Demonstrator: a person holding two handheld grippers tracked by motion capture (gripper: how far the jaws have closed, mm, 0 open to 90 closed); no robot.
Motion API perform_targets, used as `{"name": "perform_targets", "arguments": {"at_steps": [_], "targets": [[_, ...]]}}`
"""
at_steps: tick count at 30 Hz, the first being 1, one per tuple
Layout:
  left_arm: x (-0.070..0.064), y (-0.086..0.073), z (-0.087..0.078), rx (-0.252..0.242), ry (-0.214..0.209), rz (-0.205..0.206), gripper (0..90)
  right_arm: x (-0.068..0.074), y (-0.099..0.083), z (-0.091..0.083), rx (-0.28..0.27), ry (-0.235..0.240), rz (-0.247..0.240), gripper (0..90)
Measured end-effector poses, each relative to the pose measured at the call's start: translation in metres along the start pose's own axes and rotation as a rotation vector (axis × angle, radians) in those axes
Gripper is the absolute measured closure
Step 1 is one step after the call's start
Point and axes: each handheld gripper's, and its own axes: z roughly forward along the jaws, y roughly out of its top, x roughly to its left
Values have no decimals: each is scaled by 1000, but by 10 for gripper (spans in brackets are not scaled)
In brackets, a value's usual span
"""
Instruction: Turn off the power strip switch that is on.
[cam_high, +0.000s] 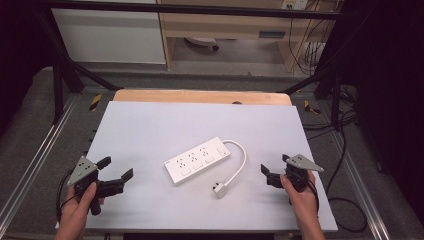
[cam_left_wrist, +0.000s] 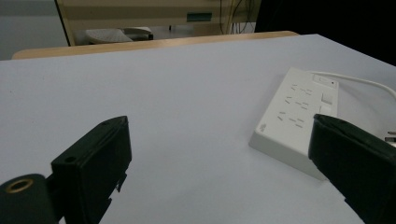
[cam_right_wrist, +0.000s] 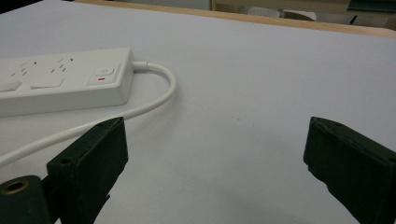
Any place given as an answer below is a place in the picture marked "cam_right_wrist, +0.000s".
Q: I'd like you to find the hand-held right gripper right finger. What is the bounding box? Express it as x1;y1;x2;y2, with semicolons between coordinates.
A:
303;116;396;224

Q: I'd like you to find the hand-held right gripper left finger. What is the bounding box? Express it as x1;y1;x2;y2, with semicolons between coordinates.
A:
46;116;129;224

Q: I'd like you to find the white power strip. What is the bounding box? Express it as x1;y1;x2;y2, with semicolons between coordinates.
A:
0;47;136;119

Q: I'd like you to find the white power strip cable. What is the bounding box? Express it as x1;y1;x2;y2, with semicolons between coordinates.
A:
0;61;177;169

